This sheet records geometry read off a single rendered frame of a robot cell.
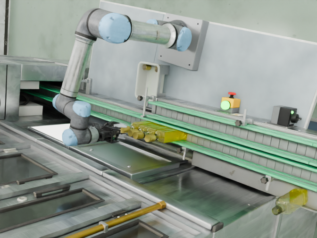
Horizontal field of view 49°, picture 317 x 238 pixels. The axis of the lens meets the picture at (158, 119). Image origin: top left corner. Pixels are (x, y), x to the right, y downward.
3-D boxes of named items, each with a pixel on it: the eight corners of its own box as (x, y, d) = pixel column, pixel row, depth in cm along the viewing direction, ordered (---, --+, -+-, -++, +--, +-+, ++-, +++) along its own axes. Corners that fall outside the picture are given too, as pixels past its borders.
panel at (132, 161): (74, 126, 233) (26, 131, 208) (74, 122, 233) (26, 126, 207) (179, 167, 176) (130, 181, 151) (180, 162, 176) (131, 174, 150)
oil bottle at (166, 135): (178, 136, 188) (151, 141, 172) (179, 126, 187) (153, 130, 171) (186, 139, 184) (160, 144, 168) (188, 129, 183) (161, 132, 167)
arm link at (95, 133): (80, 141, 160) (82, 123, 158) (88, 140, 163) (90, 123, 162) (91, 146, 155) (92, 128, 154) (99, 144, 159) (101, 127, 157)
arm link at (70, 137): (72, 131, 145) (69, 150, 147) (93, 129, 153) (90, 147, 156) (62, 124, 150) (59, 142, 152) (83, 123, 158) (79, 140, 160)
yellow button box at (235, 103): (227, 109, 182) (219, 110, 177) (229, 95, 181) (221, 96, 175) (238, 112, 178) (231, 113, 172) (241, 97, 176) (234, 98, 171)
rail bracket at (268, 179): (270, 184, 156) (256, 191, 146) (272, 170, 155) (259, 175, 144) (278, 188, 153) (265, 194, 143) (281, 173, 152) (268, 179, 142)
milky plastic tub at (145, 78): (143, 97, 221) (134, 97, 214) (147, 61, 216) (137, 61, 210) (164, 102, 210) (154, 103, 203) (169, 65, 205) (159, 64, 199)
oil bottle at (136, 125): (154, 129, 199) (127, 132, 183) (155, 119, 198) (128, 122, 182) (162, 131, 196) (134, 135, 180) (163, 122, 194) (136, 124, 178)
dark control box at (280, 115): (277, 121, 165) (270, 123, 158) (280, 105, 163) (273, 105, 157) (295, 125, 159) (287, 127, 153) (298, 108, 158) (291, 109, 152)
